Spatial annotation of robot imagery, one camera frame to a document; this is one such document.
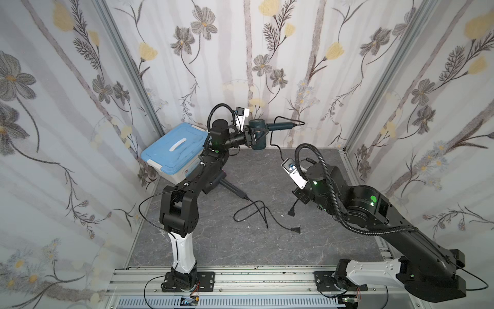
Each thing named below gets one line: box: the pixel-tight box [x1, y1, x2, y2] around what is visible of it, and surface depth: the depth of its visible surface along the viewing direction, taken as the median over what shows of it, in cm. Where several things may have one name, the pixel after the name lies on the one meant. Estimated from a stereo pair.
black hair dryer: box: [201, 168, 249, 201], surface depth 101 cm
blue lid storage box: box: [140, 122, 209, 185], surface depth 98 cm
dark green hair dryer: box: [248, 119, 298, 150], surface depth 75 cm
